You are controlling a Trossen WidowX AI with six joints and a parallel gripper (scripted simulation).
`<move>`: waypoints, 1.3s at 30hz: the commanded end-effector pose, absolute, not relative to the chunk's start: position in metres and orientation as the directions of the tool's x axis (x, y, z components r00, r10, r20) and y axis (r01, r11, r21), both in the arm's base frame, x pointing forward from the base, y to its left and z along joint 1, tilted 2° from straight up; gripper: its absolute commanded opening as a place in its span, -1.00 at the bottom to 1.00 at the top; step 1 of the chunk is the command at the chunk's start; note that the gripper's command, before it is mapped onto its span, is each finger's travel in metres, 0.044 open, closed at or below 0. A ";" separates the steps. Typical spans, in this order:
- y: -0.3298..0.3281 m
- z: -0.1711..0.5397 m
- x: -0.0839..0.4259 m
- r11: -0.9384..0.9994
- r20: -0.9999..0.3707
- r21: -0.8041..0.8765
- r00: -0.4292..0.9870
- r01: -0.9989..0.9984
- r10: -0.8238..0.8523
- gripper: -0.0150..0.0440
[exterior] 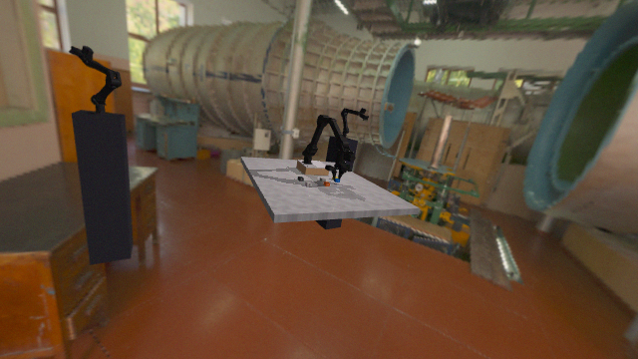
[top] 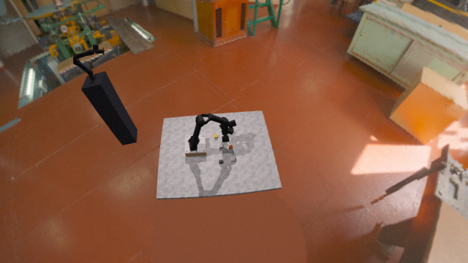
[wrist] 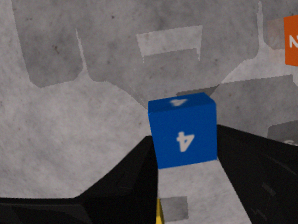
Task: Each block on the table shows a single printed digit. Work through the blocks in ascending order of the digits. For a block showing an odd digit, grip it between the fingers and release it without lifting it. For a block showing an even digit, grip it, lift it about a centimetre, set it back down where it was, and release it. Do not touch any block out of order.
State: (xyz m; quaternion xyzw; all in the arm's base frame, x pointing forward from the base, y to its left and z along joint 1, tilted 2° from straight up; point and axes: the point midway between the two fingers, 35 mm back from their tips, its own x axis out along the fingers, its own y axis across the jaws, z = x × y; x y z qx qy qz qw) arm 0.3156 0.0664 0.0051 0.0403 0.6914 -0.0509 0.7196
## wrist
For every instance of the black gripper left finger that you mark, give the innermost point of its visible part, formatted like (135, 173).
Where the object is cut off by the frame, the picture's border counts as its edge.
(127, 195)

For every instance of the blue block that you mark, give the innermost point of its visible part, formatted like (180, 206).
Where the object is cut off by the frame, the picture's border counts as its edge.
(184, 129)

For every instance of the orange block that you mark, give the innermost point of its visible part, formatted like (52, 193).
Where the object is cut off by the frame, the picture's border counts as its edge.
(291, 39)

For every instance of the yellow block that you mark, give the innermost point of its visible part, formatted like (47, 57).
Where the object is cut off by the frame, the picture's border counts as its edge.
(159, 215)

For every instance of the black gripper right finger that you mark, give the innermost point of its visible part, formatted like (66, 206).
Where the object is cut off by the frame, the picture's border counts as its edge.
(264, 174)

